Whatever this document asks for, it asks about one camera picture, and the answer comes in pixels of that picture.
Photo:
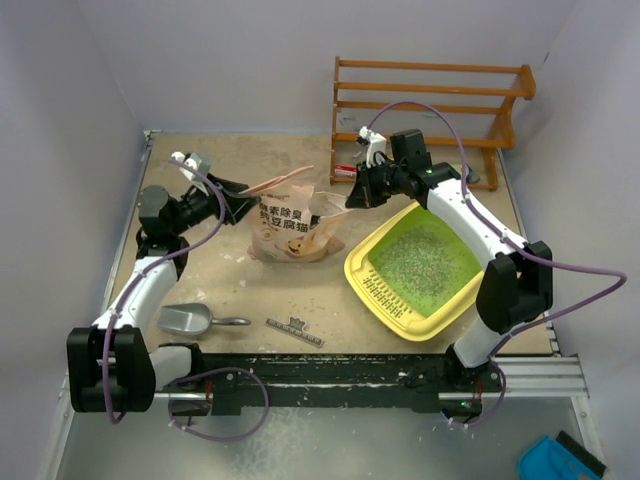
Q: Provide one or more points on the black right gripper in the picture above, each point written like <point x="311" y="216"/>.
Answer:
<point x="364" y="194"/>

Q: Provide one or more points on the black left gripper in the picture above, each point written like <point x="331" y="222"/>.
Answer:
<point x="235" y="207"/>

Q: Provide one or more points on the pink cat litter bag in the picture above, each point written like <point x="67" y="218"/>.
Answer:
<point x="293" y="222"/>

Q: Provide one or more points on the silver metal scoop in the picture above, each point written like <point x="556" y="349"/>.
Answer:
<point x="193" y="319"/>

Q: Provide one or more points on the white bag sealing clip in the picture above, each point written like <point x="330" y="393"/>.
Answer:
<point x="295" y="327"/>

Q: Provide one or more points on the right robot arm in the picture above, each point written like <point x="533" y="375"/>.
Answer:
<point x="517" y="284"/>

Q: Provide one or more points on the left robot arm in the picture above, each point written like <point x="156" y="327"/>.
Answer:
<point x="110" y="367"/>

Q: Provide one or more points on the red white staples box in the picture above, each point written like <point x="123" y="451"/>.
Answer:
<point x="345" y="171"/>

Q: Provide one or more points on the green litter pellets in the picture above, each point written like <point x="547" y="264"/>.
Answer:
<point x="425" y="268"/>

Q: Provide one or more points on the yellow green litter box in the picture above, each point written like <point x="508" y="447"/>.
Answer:
<point x="387" y="305"/>

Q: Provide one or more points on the orange wooden shelf rack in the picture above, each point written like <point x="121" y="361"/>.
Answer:
<point x="500" y="135"/>

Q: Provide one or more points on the blue dustpan with brush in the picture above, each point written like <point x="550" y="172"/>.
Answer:
<point x="559" y="458"/>

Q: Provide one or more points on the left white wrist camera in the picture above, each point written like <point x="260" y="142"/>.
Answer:
<point x="191" y="165"/>

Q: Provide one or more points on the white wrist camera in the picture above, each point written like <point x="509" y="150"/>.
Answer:
<point x="375" y="145"/>
<point x="191" y="165"/>

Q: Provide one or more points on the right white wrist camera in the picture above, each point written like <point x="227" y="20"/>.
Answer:
<point x="375" y="145"/>

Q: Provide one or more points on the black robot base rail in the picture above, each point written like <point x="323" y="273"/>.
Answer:
<point x="422" y="383"/>

